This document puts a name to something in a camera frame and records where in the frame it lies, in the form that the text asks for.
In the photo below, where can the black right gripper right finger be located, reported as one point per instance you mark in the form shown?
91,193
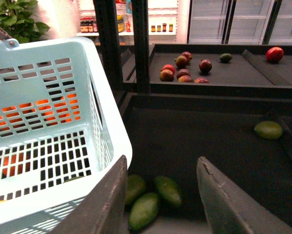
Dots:
229,209

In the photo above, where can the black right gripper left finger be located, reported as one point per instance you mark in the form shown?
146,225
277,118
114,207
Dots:
102,210

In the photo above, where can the dark green avocado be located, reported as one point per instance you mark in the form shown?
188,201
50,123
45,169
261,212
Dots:
169,190

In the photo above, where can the light blue plastic basket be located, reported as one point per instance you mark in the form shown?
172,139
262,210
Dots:
60,131

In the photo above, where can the green avocado lower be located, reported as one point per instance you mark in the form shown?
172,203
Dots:
144,211

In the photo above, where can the green avocado left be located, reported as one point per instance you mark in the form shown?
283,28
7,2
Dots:
136,186

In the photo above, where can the green avocado far right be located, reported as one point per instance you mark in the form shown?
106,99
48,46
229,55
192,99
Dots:
268,130

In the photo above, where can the green avocado middle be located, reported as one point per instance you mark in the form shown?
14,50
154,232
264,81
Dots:
225,57

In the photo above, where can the red mango far right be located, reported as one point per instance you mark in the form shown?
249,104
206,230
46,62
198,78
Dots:
274,54

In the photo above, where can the green potted plant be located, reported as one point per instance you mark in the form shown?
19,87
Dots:
18,19

